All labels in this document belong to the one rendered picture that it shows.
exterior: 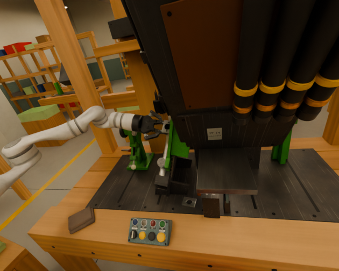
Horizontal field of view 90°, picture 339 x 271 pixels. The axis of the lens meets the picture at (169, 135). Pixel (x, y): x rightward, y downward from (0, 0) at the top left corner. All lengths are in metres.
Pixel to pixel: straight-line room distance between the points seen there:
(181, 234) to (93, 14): 12.04
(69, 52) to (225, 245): 1.14
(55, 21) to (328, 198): 1.43
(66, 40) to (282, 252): 1.28
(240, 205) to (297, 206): 0.19
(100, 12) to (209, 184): 11.84
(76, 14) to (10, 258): 12.33
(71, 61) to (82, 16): 11.52
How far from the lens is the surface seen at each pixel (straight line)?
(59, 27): 1.16
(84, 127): 0.81
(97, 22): 12.21
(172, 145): 0.65
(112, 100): 1.20
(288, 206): 0.81
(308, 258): 0.72
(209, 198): 0.65
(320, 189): 0.92
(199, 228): 0.71
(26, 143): 0.83
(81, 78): 1.15
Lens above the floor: 1.50
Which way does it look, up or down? 28 degrees down
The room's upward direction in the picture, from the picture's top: 11 degrees counter-clockwise
